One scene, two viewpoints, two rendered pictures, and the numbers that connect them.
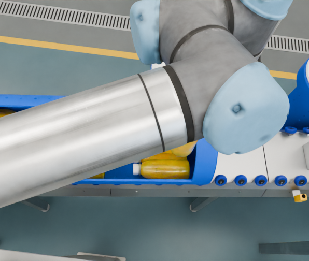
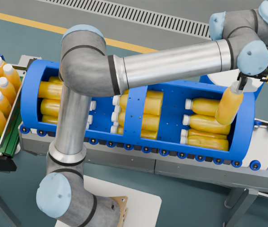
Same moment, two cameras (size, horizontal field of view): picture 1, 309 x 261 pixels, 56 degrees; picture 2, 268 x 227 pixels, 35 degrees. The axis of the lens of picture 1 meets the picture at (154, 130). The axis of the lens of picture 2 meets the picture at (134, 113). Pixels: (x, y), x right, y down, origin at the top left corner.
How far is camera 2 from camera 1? 76 cm
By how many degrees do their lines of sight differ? 11
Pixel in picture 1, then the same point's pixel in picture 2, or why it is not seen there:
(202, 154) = (240, 128)
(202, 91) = (238, 47)
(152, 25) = (220, 24)
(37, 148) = (179, 59)
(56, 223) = not seen: hidden behind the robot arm
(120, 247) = not seen: outside the picture
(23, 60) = not seen: hidden behind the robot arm
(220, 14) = (251, 22)
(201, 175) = (238, 147)
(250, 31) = (265, 31)
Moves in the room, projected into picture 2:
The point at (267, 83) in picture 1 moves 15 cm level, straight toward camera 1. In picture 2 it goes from (260, 46) to (214, 82)
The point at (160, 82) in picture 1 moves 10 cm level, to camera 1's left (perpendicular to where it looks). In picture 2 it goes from (223, 43) to (181, 33)
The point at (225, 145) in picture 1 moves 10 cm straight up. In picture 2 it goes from (244, 68) to (256, 38)
